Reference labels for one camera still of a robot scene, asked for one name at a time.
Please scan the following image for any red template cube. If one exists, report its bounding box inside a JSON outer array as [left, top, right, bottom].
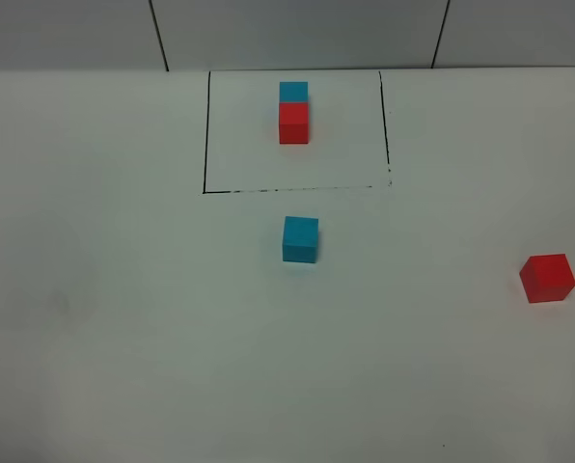
[[279, 102, 310, 145]]

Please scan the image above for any blue template cube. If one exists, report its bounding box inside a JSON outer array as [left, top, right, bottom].
[[279, 81, 309, 103]]

